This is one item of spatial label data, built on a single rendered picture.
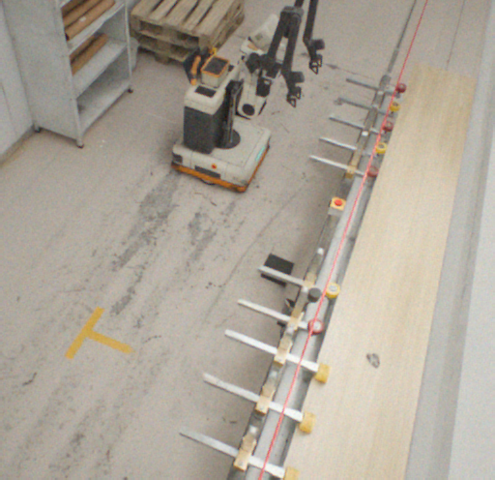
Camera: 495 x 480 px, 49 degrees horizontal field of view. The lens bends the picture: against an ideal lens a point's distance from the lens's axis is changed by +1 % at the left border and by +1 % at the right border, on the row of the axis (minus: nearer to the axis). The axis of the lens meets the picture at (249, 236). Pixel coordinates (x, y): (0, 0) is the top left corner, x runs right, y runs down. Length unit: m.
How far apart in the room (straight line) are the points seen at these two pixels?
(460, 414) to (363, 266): 2.16
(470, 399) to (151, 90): 4.77
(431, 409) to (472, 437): 0.12
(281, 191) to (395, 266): 1.70
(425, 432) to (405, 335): 1.90
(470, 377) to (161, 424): 2.64
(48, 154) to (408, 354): 3.29
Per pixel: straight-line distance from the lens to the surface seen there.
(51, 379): 3.63
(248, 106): 4.08
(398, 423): 2.68
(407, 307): 2.99
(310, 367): 2.60
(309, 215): 4.43
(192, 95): 4.05
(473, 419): 0.96
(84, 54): 4.83
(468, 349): 1.01
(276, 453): 2.79
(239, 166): 4.28
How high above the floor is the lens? 3.25
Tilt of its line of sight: 51 degrees down
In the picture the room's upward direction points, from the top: 11 degrees clockwise
